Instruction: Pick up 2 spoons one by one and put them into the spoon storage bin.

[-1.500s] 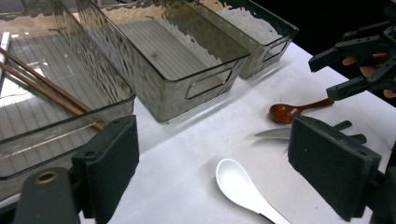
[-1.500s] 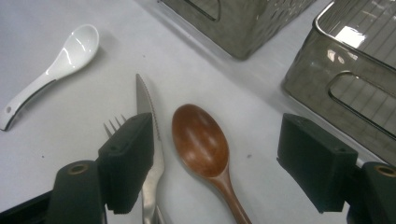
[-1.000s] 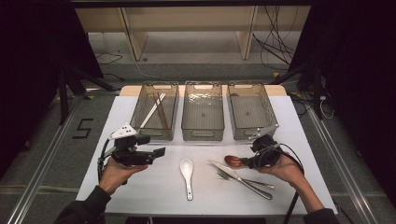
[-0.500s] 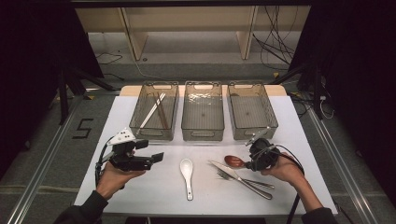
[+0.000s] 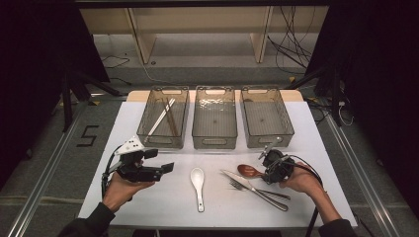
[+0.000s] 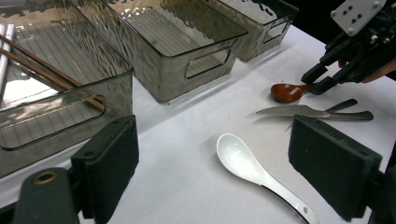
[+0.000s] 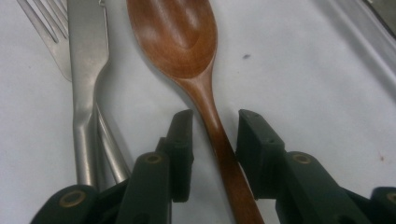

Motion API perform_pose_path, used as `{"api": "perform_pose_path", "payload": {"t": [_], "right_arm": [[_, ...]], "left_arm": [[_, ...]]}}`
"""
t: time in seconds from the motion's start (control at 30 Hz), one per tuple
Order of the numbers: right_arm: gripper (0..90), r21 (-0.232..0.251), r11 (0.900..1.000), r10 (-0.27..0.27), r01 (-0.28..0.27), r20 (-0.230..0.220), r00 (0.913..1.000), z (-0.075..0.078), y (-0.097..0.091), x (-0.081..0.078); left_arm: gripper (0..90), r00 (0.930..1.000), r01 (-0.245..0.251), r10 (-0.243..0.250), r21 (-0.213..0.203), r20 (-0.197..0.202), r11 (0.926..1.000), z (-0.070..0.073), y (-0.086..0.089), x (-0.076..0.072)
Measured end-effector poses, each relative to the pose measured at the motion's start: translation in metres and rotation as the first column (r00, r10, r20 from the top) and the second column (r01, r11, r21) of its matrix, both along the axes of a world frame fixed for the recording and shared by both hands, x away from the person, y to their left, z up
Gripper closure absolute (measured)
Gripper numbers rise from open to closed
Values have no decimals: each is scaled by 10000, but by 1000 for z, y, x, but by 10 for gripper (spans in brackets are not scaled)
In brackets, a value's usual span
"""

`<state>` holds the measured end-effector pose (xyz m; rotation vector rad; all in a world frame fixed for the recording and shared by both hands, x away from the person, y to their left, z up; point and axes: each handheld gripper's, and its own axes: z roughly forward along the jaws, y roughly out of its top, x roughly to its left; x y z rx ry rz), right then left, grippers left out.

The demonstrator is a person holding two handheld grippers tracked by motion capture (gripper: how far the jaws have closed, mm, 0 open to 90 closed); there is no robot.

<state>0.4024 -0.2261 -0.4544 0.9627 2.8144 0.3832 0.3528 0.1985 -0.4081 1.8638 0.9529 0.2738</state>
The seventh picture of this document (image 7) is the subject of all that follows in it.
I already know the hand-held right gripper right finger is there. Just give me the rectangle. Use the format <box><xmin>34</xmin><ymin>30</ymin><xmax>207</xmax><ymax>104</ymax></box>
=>
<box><xmin>236</xmin><ymin>109</ymin><xmax>372</xmax><ymax>224</ymax></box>

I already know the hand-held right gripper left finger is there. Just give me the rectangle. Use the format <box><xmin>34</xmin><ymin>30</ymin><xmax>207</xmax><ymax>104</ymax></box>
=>
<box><xmin>115</xmin><ymin>109</ymin><xmax>195</xmax><ymax>224</ymax></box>

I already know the steel table knife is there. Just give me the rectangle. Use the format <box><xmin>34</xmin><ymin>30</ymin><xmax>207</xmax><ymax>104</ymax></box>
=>
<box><xmin>66</xmin><ymin>0</ymin><xmax>110</xmax><ymax>189</ymax></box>

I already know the brown wooden spoon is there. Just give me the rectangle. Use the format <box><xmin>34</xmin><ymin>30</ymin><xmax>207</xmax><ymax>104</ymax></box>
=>
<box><xmin>125</xmin><ymin>0</ymin><xmax>266</xmax><ymax>224</ymax></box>

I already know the steel fork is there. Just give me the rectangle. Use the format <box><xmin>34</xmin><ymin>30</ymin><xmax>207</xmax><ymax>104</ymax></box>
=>
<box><xmin>16</xmin><ymin>0</ymin><xmax>133</xmax><ymax>185</ymax></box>

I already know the transparent grey plastic bin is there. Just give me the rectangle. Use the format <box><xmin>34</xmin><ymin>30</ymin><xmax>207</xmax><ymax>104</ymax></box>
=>
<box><xmin>335</xmin><ymin>0</ymin><xmax>396</xmax><ymax>76</ymax></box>

